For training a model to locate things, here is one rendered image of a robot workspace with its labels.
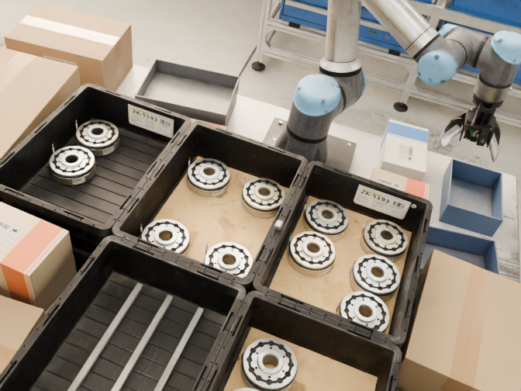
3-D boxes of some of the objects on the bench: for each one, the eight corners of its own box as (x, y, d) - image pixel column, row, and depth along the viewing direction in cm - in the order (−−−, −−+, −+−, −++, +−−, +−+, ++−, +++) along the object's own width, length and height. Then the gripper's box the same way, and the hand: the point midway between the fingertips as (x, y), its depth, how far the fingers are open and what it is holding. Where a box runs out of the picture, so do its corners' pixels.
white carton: (381, 141, 178) (389, 119, 171) (418, 150, 177) (428, 129, 171) (374, 183, 164) (383, 160, 158) (415, 194, 163) (425, 172, 157)
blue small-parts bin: (443, 174, 171) (451, 157, 166) (492, 189, 169) (502, 172, 164) (438, 221, 157) (447, 204, 152) (491, 237, 155) (503, 220, 150)
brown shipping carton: (411, 288, 140) (433, 248, 128) (498, 324, 136) (530, 287, 124) (381, 393, 120) (405, 357, 108) (483, 440, 116) (519, 407, 104)
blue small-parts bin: (410, 285, 140) (419, 268, 135) (410, 240, 151) (419, 223, 146) (490, 303, 140) (502, 287, 135) (484, 257, 150) (495, 240, 145)
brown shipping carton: (13, 82, 174) (3, 36, 163) (47, 46, 190) (40, 1, 178) (106, 105, 173) (102, 60, 161) (132, 67, 188) (131, 23, 176)
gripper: (445, 98, 134) (425, 160, 148) (532, 116, 130) (502, 178, 144) (449, 78, 140) (428, 140, 154) (531, 96, 136) (503, 158, 150)
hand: (464, 153), depth 151 cm, fingers open, 14 cm apart
